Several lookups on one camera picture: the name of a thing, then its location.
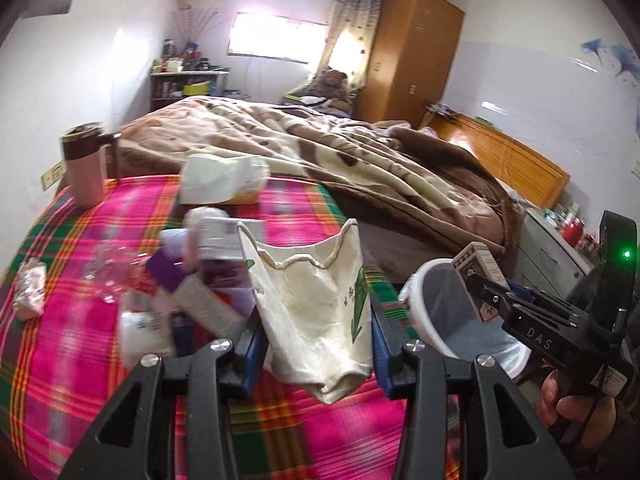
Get brown patterned blanket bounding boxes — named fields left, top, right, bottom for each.
left=117, top=95, right=527, bottom=262

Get dark blue packet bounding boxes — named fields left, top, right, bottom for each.
left=170, top=310, right=202, bottom=357

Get white carton box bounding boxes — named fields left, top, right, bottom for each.
left=199, top=217, right=267, bottom=262

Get crumpled snack wrapper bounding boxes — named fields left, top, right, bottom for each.
left=12, top=257, right=47, bottom=322

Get white bin with plastic liner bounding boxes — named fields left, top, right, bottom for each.
left=399, top=258, right=532, bottom=380

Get red jar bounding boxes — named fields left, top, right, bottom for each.
left=562, top=217, right=584, bottom=247

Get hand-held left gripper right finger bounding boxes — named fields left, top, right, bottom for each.
left=369, top=300, right=576, bottom=480

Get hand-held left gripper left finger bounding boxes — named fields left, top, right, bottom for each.
left=59, top=310, right=271, bottom=480

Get pink green plaid bed sheet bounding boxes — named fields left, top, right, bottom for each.
left=0, top=174, right=461, bottom=480

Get purple card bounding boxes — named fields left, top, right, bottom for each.
left=144, top=249, right=187, bottom=297

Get person's right hand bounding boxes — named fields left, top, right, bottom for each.
left=539, top=369, right=620, bottom=437

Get window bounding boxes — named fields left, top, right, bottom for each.
left=227, top=11, right=328, bottom=65

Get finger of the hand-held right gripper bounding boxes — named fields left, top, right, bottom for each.
left=507, top=282, right=590, bottom=322
left=467, top=270, right=517, bottom=325

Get wall socket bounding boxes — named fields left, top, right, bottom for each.
left=40, top=160, right=69, bottom=192

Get patterned curtain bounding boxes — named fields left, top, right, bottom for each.
left=320, top=0, right=387, bottom=97

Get crushed clear plastic bottle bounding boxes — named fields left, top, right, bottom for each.
left=81, top=239, right=151, bottom=307

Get small printed cardboard box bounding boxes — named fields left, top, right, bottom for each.
left=451, top=241, right=511, bottom=326

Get grey foam pad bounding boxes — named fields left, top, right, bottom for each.
left=172, top=275, right=242, bottom=337

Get yellow tissue pack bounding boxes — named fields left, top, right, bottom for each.
left=178, top=154, right=271, bottom=206

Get pink tumbler with brown lid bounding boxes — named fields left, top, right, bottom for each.
left=60, top=121, right=108, bottom=209

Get brown teddy bear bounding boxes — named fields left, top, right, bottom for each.
left=311, top=70, right=352, bottom=112

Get wooden headboard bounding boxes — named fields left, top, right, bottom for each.
left=426, top=111, right=572, bottom=209

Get purple box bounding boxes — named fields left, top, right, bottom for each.
left=207, top=259, right=257, bottom=317

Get decorative branches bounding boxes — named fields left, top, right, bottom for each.
left=170, top=5, right=227, bottom=52

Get grey nightstand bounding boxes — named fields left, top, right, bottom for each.
left=515, top=207, right=597, bottom=307

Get small items on headboard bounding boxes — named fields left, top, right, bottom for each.
left=424, top=101, right=462, bottom=122

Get wooden wardrobe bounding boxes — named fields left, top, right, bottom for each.
left=356, top=0, right=466, bottom=128

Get white shelf unit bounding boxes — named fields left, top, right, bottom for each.
left=150, top=69, right=231, bottom=111

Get cream bag with green print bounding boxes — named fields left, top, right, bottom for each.
left=236, top=218, right=374, bottom=405

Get clutter of bottles on shelf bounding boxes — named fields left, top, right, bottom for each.
left=152, top=37, right=228, bottom=74

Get blue dolphin wall sticker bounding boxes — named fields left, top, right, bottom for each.
left=580, top=37, right=640, bottom=80

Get person's right forearm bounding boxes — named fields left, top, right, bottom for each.
left=560, top=400, right=640, bottom=480

